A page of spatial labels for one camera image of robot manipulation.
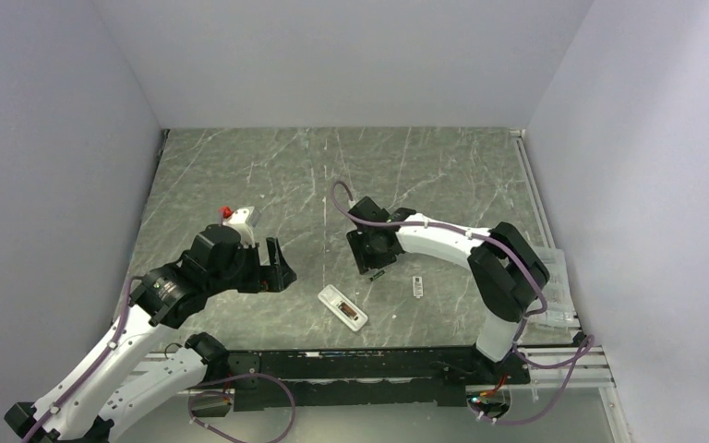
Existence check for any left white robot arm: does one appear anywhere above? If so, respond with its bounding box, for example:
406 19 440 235
5 223 297 442

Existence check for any white remote control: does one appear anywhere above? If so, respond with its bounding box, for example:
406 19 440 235
318 284 368 332

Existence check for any white battery compartment cover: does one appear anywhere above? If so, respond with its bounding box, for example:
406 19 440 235
412 276 424 299

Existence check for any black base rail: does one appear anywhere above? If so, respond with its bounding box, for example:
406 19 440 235
164 345 533 412

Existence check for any black green battery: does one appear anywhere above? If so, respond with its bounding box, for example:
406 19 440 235
369 270 386 282

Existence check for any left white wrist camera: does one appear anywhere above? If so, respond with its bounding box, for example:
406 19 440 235
219 206 261 246

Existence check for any clear plastic organizer box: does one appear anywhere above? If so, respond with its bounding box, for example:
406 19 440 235
528 246 579 329

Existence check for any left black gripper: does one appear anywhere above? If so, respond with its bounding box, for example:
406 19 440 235
206 235 295 295

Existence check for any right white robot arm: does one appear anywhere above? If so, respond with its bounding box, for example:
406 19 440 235
344 197 550 383

